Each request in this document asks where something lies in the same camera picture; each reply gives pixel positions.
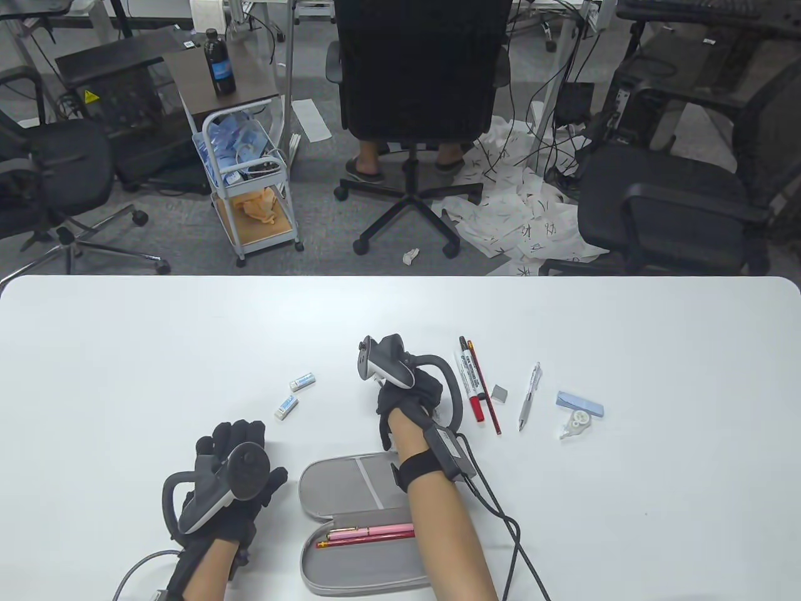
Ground black cabinet yellow sticker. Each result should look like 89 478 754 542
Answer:
55 28 210 192

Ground grey chair wheel base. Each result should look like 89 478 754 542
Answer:
507 14 558 54

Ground grey right hand controller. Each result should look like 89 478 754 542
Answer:
358 335 467 434

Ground red wooden pencil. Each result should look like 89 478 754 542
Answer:
316 538 415 550
467 340 503 436

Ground person's left hand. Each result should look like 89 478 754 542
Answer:
164 421 288 580

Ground tangle of black floor cables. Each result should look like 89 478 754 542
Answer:
476 0 620 188

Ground grey left wrist cable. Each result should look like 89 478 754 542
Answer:
113 550 182 601

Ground person's left forearm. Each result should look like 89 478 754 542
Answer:
166 538 238 601

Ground white marker black cap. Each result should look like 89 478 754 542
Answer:
459 336 487 401

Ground black mesh armrest chair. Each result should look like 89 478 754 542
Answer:
539 63 801 276

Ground white cartoon print pencil case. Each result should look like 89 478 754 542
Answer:
298 452 439 595

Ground pile of blue packets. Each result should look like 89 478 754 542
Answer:
195 115 279 182

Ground grey hand controller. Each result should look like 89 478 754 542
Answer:
358 335 467 434
161 443 273 536

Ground black mesh office chair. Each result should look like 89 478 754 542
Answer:
588 0 801 173

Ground white printed floor sheet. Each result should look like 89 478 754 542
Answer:
432 113 611 276

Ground white correction tape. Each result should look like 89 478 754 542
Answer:
559 411 593 441

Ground black box on floor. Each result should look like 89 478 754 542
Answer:
555 83 595 124

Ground pink pen gold trim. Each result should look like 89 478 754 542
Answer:
329 526 416 540

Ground silver mechanical pen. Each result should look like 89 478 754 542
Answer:
518 361 543 433

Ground black high-back office chair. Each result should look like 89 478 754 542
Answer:
325 0 511 257

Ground white trolley cart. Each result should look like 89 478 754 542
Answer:
191 103 305 269

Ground person's right forearm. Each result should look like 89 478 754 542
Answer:
389 413 501 601

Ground white paper sheet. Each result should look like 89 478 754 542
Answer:
293 99 332 142

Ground white marker red cap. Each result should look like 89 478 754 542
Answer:
452 351 487 424

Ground grey left hand controller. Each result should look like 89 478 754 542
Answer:
161 443 273 536

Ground orange cloth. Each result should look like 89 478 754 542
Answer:
233 188 282 226

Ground light blue note pad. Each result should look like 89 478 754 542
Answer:
556 391 605 419

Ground black chair chrome base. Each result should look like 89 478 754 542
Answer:
0 66 171 276

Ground white desk leg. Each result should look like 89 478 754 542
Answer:
529 0 583 135
275 0 302 135

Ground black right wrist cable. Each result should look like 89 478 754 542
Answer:
457 432 554 601

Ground person's right hand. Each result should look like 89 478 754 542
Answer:
375 368 446 453

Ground dark bottle blue label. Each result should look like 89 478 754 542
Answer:
204 29 237 96

